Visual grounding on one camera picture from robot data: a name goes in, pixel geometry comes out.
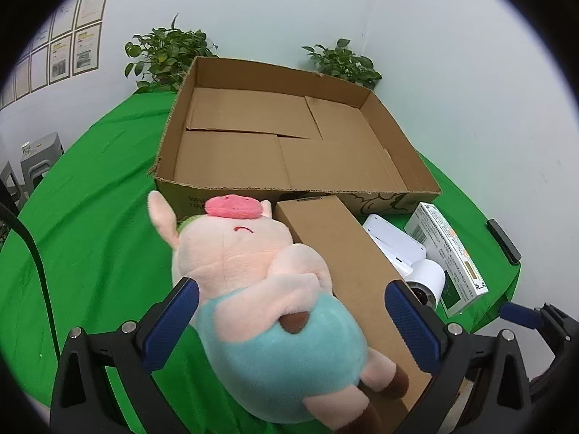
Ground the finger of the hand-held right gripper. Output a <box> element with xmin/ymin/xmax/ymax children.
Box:
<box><xmin>500</xmin><ymin>301</ymin><xmax>576</xmax><ymax>371</ymax></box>

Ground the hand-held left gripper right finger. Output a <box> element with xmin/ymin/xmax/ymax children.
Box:
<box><xmin>384</xmin><ymin>279</ymin><xmax>532</xmax><ymax>434</ymax></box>

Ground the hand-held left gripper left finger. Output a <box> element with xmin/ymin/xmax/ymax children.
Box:
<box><xmin>50</xmin><ymin>276</ymin><xmax>202</xmax><ymax>434</ymax></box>

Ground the white and green medicine box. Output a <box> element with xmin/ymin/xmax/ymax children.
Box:
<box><xmin>404</xmin><ymin>202</ymin><xmax>490</xmax><ymax>318</ymax></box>

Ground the white plastic device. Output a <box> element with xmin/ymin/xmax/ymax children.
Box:
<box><xmin>362</xmin><ymin>214</ymin><xmax>428</xmax><ymax>276</ymax></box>

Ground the long brown cardboard box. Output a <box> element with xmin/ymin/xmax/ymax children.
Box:
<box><xmin>274</xmin><ymin>195</ymin><xmax>432</xmax><ymax>412</ymax></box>

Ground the pink pig plush toy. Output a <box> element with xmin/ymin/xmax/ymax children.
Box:
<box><xmin>147</xmin><ymin>190</ymin><xmax>410</xmax><ymax>432</ymax></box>

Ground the large cardboard box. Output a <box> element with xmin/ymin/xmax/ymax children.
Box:
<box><xmin>148</xmin><ymin>55</ymin><xmax>443</xmax><ymax>227</ymax></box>

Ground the small black bar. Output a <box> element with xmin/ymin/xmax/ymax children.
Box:
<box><xmin>486</xmin><ymin>219</ymin><xmax>522</xmax><ymax>265</ymax></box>

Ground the green tablecloth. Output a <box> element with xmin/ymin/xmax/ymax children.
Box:
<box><xmin>0</xmin><ymin>90</ymin><xmax>522</xmax><ymax>434</ymax></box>

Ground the grey plastic stool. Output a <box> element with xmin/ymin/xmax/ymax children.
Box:
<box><xmin>18</xmin><ymin>132</ymin><xmax>64</xmax><ymax>191</ymax></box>

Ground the bushy green potted plant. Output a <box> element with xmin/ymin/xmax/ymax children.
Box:
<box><xmin>124</xmin><ymin>13</ymin><xmax>220</xmax><ymax>95</ymax></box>

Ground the small green potted plant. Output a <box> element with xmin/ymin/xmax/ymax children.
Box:
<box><xmin>301</xmin><ymin>38</ymin><xmax>383</xmax><ymax>91</ymax></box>

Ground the black cable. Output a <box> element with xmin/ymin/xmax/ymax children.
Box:
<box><xmin>0</xmin><ymin>181</ymin><xmax>62</xmax><ymax>362</ymax></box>

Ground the wall of framed certificates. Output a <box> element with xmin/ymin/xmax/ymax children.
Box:
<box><xmin>0</xmin><ymin>0</ymin><xmax>113</xmax><ymax>111</ymax></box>

